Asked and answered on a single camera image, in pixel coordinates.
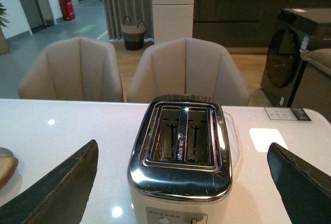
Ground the black white info card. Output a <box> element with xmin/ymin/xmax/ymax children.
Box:
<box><xmin>264</xmin><ymin>107</ymin><xmax>311</xmax><ymax>121</ymax></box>

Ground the grey curtain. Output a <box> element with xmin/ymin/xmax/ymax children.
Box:
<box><xmin>102</xmin><ymin>0</ymin><xmax>154</xmax><ymax>40</ymax></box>

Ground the white chrome two-slot toaster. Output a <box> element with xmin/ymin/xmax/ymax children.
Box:
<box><xmin>127</xmin><ymin>95</ymin><xmax>233</xmax><ymax>223</ymax></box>

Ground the red fire cabinet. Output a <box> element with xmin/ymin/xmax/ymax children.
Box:
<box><xmin>58</xmin><ymin>0</ymin><xmax>76</xmax><ymax>21</ymax></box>

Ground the dark kitchen counter cabinet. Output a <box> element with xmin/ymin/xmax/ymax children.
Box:
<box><xmin>193</xmin><ymin>0</ymin><xmax>330</xmax><ymax>52</ymax></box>

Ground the beige chair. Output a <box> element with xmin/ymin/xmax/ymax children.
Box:
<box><xmin>127</xmin><ymin>38</ymin><xmax>250</xmax><ymax>106</ymax></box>
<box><xmin>18</xmin><ymin>37</ymin><xmax>124</xmax><ymax>102</ymax></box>

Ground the green potted plant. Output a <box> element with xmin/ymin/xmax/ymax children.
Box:
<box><xmin>0</xmin><ymin>3</ymin><xmax>10</xmax><ymax>55</ymax></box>

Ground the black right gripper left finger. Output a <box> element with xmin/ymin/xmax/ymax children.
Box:
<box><xmin>1</xmin><ymin>140</ymin><xmax>99</xmax><ymax>223</ymax></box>

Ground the beige chair right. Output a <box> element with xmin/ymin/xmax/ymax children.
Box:
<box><xmin>127</xmin><ymin>38</ymin><xmax>250</xmax><ymax>106</ymax></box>

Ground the white tall cabinet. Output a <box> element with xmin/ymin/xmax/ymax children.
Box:
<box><xmin>152</xmin><ymin>0</ymin><xmax>194</xmax><ymax>43</ymax></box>

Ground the woven laundry basket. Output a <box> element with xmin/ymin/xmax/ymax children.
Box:
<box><xmin>121</xmin><ymin>16</ymin><xmax>145</xmax><ymax>51</ymax></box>

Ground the beige chair left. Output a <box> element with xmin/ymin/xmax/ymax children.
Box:
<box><xmin>18</xmin><ymin>37</ymin><xmax>124</xmax><ymax>102</ymax></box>

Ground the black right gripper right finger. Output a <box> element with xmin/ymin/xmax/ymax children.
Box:
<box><xmin>267</xmin><ymin>142</ymin><xmax>330</xmax><ymax>223</ymax></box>

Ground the dark washing machine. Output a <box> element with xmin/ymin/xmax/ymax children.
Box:
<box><xmin>261</xmin><ymin>8</ymin><xmax>330</xmax><ymax>107</ymax></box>

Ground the brown bread slice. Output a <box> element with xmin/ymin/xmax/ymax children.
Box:
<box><xmin>0</xmin><ymin>155</ymin><xmax>19</xmax><ymax>189</ymax></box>

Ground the beige cushion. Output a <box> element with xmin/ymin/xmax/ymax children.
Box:
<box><xmin>300</xmin><ymin>48</ymin><xmax>330</xmax><ymax>76</ymax></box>

